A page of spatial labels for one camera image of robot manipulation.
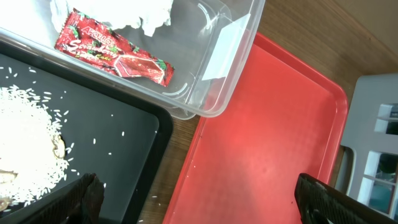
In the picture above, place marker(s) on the crumpled white tissue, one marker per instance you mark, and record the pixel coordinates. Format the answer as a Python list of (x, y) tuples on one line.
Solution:
[(145, 14)]

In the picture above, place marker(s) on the red serving tray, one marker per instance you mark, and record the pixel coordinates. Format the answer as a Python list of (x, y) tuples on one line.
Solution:
[(283, 119)]

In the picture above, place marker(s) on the clear plastic bin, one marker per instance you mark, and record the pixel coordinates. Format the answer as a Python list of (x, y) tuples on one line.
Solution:
[(207, 43)]

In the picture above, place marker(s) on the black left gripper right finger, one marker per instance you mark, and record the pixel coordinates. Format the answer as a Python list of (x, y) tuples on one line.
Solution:
[(318, 203)]

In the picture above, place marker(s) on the rice and food scraps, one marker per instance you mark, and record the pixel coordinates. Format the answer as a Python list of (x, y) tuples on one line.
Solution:
[(33, 149)]

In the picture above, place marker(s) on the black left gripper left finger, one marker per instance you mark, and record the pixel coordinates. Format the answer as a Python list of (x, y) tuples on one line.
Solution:
[(79, 202)]

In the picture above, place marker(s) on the red snack wrapper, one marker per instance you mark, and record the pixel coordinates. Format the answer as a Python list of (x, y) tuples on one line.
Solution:
[(93, 42)]

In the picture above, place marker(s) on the grey dishwasher rack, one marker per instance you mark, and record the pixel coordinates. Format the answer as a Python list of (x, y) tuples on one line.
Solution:
[(368, 171)]

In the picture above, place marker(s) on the black food waste tray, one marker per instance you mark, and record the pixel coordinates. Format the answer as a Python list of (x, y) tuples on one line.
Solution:
[(116, 136)]

